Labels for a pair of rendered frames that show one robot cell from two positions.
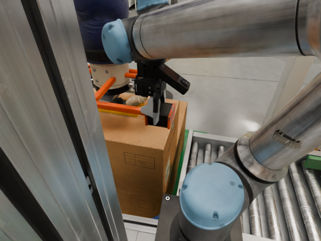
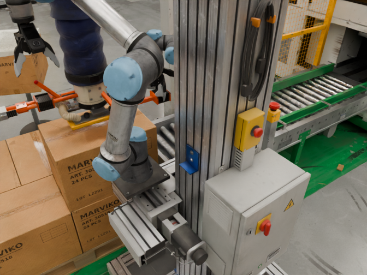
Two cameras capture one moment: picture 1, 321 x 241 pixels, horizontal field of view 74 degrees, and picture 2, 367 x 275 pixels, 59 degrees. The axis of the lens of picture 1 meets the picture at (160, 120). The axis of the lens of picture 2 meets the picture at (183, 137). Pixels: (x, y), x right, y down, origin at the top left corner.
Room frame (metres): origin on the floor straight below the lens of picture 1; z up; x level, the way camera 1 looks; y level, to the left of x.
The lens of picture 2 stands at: (-0.58, 1.04, 2.03)
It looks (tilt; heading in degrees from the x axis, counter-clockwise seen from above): 36 degrees down; 313
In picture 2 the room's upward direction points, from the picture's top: straight up
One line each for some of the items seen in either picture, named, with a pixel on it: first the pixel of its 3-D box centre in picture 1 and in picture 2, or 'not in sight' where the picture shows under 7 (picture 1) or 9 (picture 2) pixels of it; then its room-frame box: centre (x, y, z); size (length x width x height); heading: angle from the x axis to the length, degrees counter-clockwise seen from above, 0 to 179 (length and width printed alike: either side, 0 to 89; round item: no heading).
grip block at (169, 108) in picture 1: (160, 114); (160, 95); (0.57, 0.00, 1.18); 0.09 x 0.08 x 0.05; 166
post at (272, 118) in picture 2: not in sight; (261, 170); (0.19, -0.59, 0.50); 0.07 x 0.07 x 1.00; 77
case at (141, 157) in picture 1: (121, 140); (101, 151); (0.89, 0.23, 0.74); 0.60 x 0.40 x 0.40; 76
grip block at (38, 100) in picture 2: not in sight; (43, 101); (0.96, 0.47, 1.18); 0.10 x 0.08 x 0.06; 166
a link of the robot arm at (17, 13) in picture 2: not in sight; (19, 10); (0.57, 0.60, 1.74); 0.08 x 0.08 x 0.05
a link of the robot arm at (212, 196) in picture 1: (210, 201); not in sight; (0.24, -0.10, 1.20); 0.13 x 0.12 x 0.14; 131
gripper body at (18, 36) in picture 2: not in sight; (27, 33); (0.58, 0.60, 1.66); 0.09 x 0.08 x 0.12; 170
